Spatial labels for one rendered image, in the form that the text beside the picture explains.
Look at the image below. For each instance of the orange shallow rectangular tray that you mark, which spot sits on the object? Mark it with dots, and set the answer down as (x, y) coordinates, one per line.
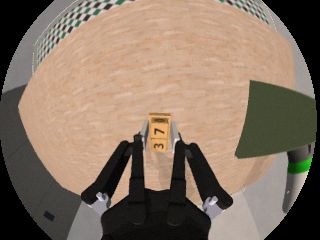
(159, 115)

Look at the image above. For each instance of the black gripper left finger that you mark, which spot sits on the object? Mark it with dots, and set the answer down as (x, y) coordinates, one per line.
(98, 195)

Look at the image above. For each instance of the orange cube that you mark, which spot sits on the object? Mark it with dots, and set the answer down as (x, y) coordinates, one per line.
(158, 144)
(159, 127)

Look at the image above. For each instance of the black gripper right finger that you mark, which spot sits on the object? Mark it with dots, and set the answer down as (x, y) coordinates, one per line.
(206, 182)

